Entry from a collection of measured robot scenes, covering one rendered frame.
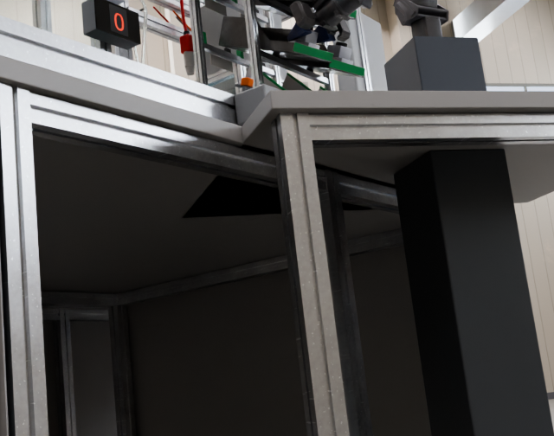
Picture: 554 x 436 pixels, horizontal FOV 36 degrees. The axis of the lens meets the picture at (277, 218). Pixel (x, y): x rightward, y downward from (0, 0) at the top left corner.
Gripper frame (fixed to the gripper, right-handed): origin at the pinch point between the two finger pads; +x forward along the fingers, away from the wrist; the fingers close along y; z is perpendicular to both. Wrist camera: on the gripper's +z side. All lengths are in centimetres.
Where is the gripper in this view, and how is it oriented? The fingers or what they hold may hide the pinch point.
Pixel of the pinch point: (305, 34)
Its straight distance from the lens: 205.8
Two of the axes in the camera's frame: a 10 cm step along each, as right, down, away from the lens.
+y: -6.3, -0.3, -7.7
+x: -7.0, 4.5, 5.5
